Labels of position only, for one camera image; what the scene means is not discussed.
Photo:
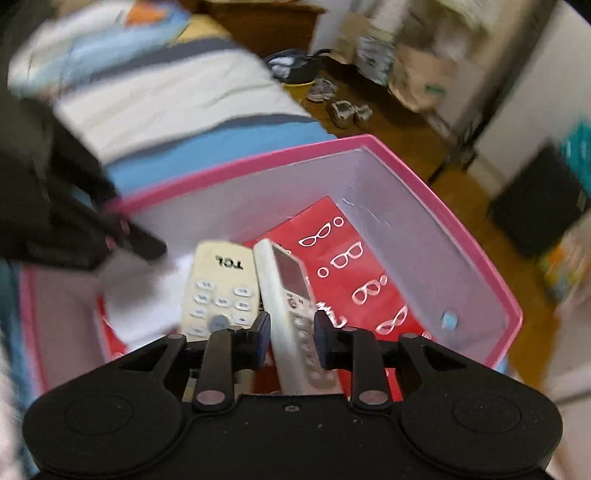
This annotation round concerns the teal felt handbag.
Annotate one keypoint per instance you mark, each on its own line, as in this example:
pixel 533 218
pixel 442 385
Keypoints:
pixel 577 147

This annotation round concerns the pink cardboard box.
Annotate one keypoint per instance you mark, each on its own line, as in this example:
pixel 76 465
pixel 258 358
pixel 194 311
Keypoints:
pixel 406 221

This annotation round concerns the black bin with yellow rim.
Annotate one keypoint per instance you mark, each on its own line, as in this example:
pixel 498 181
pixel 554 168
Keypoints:
pixel 295 64

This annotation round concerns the grey sneaker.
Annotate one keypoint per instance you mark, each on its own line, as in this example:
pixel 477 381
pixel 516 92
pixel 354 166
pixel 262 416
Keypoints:
pixel 346 113
pixel 321 90

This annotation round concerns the colourful gift bag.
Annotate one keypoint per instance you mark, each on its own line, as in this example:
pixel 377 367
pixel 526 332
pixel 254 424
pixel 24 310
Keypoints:
pixel 565 267

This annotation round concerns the brown paper bag green print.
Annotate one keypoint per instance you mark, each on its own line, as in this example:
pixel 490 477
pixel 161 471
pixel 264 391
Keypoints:
pixel 422 78

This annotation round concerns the black clothes rack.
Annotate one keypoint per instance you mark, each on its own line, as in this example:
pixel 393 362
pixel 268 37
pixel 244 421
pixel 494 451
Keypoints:
pixel 455 157

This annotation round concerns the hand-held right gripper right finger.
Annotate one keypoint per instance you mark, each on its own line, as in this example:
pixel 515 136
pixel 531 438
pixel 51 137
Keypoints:
pixel 323 346

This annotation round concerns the plain brown paper bag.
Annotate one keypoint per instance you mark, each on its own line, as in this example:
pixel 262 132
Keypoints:
pixel 348 37

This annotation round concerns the patterned grey shopping bag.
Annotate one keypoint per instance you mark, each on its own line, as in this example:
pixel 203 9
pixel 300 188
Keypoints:
pixel 376 55

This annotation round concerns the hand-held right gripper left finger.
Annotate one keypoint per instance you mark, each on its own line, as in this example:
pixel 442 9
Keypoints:
pixel 261 339

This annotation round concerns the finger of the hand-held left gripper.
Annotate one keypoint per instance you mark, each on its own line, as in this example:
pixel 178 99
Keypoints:
pixel 138 240

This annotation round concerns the red box with glasses print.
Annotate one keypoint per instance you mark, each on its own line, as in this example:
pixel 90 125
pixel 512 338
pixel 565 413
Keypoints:
pixel 369 263

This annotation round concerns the black suitcase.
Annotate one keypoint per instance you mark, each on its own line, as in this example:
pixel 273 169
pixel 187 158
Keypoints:
pixel 535 203

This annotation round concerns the cream remote control with screen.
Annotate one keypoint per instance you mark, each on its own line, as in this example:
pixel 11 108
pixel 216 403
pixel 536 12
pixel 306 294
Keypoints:
pixel 286 286

